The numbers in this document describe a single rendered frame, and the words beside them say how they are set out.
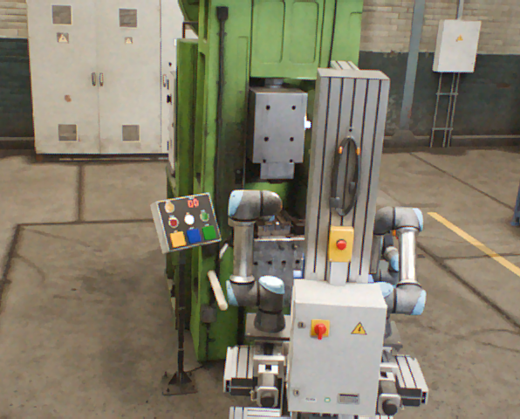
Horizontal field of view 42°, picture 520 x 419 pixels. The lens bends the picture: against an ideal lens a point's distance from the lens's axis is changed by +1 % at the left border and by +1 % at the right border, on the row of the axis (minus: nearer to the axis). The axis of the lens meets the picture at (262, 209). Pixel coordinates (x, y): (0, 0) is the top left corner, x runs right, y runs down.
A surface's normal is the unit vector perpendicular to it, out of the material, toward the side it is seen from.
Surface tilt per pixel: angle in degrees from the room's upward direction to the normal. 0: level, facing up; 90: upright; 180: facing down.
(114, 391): 0
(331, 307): 90
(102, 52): 90
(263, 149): 90
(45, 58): 90
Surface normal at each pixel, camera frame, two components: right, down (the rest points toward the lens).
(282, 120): 0.22, 0.32
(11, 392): 0.05, -0.95
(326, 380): -0.04, 0.33
